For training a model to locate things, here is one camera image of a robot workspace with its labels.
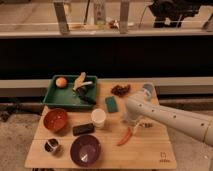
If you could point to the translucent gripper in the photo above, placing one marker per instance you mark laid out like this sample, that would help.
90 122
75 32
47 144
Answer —
134 128

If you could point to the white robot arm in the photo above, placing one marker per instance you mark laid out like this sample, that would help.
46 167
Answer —
197 126

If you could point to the purple bowl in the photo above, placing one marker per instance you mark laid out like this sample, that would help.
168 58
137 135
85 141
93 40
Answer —
85 150

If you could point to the red bowl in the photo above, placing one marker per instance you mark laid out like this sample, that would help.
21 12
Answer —
55 120

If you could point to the metal fork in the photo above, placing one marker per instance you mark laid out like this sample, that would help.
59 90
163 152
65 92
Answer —
146 125

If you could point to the green sponge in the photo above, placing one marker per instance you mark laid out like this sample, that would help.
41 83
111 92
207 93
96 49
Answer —
111 104

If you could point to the wooden table board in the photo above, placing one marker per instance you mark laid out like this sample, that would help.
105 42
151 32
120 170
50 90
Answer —
149 148

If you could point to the blue cup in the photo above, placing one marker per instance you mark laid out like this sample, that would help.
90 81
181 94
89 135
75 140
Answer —
148 89

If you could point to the white cup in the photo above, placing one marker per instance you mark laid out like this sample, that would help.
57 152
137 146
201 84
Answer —
98 117

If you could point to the dark red grape bunch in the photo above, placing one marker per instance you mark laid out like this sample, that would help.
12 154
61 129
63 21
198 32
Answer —
120 91

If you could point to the black rectangular block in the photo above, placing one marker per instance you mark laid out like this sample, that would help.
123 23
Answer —
83 129

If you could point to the dark eggplant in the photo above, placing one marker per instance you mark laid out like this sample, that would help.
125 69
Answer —
83 97

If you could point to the green plastic tray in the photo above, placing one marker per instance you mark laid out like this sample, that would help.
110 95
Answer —
67 98

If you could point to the small metal cup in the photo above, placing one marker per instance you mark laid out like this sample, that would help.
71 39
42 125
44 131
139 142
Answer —
52 146

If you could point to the orange fruit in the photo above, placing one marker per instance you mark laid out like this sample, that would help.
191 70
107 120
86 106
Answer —
61 82

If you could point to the black machine in background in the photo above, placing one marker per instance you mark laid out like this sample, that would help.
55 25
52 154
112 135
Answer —
171 13

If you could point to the clear bottle in background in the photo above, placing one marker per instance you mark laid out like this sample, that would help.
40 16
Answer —
99 12

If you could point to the grey metal post right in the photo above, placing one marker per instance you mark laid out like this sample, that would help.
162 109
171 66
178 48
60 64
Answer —
124 12

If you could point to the grey metal post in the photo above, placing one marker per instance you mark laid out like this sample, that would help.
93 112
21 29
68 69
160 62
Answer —
124 12
61 17

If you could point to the grey metal post left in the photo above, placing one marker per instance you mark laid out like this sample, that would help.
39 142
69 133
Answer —
61 17

